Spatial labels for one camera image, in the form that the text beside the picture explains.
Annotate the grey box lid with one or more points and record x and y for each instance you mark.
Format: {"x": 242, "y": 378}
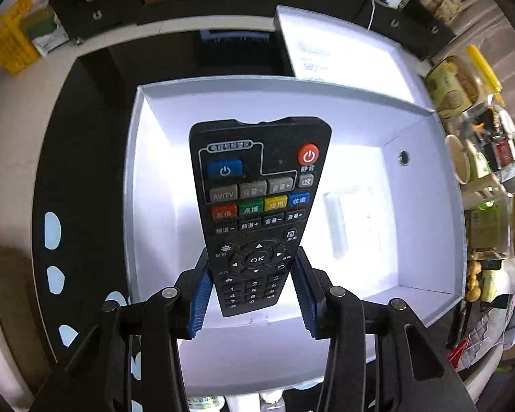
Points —
{"x": 347, "y": 51}

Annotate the green-lid container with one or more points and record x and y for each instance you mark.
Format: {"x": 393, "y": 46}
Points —
{"x": 483, "y": 165}

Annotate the white plastic basket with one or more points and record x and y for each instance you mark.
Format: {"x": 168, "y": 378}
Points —
{"x": 51, "y": 45}

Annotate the gold-lid glass jar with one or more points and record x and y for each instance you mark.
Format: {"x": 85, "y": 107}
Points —
{"x": 498, "y": 229}

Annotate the black box blue stripe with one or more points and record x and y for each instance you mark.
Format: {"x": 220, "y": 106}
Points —
{"x": 234, "y": 35}

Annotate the brown paper cup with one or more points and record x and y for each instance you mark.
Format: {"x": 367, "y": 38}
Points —
{"x": 457, "y": 158}

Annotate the black television cabinet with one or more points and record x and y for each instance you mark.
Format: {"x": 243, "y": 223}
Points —
{"x": 176, "y": 4}

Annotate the wooden stand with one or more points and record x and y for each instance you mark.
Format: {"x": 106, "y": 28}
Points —
{"x": 483, "y": 191}

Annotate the beige curtain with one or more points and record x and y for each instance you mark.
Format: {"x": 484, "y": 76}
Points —
{"x": 493, "y": 17}

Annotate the small yellow gourd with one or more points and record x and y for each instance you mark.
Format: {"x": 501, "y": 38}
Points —
{"x": 473, "y": 270}
{"x": 473, "y": 292}

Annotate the black remote control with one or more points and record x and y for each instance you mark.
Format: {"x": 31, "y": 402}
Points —
{"x": 257, "y": 206}

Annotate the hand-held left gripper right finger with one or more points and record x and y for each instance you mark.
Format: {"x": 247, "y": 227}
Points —
{"x": 305, "y": 304}

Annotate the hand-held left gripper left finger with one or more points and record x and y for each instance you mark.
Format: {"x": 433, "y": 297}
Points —
{"x": 199, "y": 304}

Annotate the yellow-lid plastic jar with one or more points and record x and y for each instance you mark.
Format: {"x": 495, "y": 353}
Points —
{"x": 455, "y": 86}

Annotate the yellow packet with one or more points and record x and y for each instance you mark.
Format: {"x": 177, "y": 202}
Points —
{"x": 492, "y": 285}

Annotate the grey cardboard box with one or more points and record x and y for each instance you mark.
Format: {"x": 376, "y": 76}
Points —
{"x": 163, "y": 180}

